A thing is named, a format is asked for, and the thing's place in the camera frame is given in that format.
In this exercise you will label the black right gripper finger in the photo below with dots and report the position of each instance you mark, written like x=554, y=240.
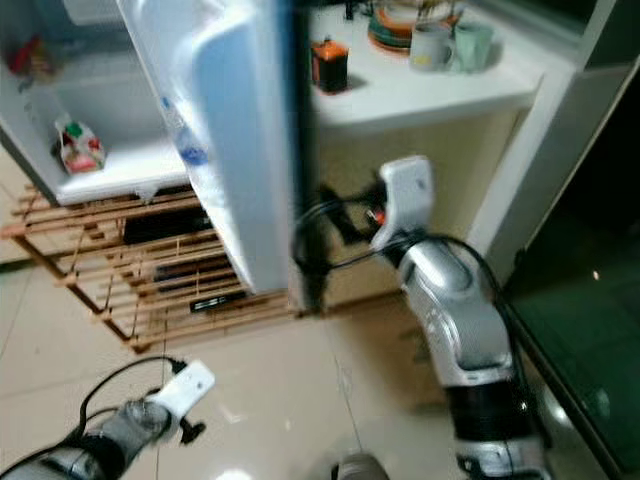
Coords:
x=322, y=225

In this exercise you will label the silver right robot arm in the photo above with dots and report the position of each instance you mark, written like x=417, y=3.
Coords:
x=470, y=320

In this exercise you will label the white-lined fridge door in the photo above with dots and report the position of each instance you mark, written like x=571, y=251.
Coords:
x=250, y=130

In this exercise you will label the white counter shelf unit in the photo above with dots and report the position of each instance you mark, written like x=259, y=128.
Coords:
x=420, y=100

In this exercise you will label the orange black small box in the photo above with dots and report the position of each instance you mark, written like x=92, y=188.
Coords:
x=329, y=68

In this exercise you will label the clear blue-label water bottle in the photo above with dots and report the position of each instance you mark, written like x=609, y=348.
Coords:
x=190, y=148

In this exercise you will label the black flat device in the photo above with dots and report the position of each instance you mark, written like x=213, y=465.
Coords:
x=160, y=228

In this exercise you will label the grey robot foot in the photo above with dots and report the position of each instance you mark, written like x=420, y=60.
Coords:
x=360, y=468

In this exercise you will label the grey ceramic mug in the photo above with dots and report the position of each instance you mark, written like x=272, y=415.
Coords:
x=428, y=48

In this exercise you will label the wooden slatted rack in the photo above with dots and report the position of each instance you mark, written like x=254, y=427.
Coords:
x=110, y=270

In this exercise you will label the stacked plates with bowl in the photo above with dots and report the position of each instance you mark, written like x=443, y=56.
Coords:
x=390, y=25

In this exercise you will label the pale green mug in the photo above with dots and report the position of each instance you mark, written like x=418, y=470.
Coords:
x=475, y=48

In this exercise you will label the dark glass door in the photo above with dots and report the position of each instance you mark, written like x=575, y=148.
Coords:
x=580, y=300

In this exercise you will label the red green drink carton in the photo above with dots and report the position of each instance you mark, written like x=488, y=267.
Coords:
x=80, y=147

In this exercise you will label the red food packet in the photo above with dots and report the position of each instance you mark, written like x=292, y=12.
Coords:
x=30, y=60

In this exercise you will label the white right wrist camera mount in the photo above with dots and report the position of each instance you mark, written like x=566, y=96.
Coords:
x=405, y=195

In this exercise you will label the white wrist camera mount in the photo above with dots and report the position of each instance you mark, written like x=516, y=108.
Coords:
x=185, y=385
x=405, y=195

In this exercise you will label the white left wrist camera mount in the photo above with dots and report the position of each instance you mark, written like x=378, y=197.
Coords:
x=185, y=385

